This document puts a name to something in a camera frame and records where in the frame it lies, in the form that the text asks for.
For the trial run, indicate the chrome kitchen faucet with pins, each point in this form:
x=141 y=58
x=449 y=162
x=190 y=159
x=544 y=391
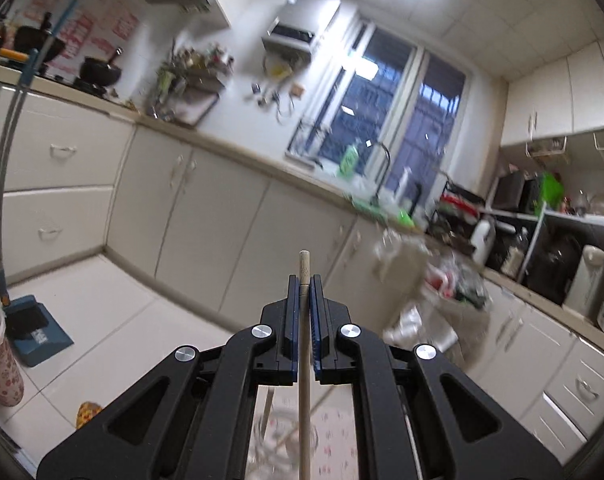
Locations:
x=383 y=160

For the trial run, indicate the yellow floral slipper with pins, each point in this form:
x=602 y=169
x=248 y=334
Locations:
x=88 y=414

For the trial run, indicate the barred kitchen window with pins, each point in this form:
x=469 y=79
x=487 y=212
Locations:
x=382 y=95

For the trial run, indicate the black countertop dish rack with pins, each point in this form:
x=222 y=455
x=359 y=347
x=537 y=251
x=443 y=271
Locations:
x=454 y=210

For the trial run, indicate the beige lower kitchen cabinets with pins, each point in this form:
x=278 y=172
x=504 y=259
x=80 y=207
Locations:
x=57 y=160

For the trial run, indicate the wall utensil rack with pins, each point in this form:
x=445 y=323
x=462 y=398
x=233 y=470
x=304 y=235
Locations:
x=192 y=80

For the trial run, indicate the clear glass chopstick holder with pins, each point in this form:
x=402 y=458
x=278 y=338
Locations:
x=274 y=452

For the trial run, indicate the green dish soap bottle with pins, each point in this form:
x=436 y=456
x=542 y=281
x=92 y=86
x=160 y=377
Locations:
x=349 y=160

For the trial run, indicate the pink floral cup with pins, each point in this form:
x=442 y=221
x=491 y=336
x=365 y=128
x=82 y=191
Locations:
x=2 y=375

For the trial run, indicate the white upper cabinets by shelf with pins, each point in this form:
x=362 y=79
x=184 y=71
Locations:
x=557 y=95

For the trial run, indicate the white trolley with bags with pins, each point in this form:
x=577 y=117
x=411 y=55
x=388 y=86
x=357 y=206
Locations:
x=432 y=300

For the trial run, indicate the white metal shelf rack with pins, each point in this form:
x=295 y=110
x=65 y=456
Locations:
x=537 y=230

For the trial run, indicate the green plastic bag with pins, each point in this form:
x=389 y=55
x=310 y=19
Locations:
x=551 y=192

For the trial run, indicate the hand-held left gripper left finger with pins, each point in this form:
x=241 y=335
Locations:
x=295 y=330

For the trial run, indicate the black cooking pot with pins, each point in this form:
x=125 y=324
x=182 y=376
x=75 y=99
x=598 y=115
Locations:
x=34 y=40

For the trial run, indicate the white plastic jug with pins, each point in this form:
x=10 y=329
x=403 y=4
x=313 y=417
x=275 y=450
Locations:
x=483 y=242

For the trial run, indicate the green sink cloth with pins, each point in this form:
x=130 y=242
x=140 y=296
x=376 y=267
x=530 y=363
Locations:
x=369 y=208

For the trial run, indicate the black rice cooker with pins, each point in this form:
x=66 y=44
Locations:
x=552 y=267

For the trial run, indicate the white electric thermo pot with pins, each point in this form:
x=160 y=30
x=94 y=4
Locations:
x=584 y=280

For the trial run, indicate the silver water heater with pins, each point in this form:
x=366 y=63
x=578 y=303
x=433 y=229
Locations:
x=297 y=20

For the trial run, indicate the blue dustpan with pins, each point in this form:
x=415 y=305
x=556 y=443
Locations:
x=37 y=330

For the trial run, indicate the red printed wall sticker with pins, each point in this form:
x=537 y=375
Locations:
x=114 y=22

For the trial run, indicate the wooden chopstick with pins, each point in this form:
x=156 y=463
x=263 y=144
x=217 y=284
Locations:
x=305 y=430
x=267 y=410

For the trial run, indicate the cherry printed tablecloth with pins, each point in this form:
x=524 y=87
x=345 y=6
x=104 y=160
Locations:
x=332 y=440

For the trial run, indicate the white spray bottle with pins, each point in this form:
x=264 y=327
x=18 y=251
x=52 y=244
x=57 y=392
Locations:
x=406 y=187

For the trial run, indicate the black wok with lid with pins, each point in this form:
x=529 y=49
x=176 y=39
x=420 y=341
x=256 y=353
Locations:
x=101 y=70

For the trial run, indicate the black microwave oven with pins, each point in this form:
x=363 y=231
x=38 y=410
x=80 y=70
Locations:
x=509 y=191

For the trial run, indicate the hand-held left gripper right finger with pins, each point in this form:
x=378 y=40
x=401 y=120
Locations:
x=316 y=340

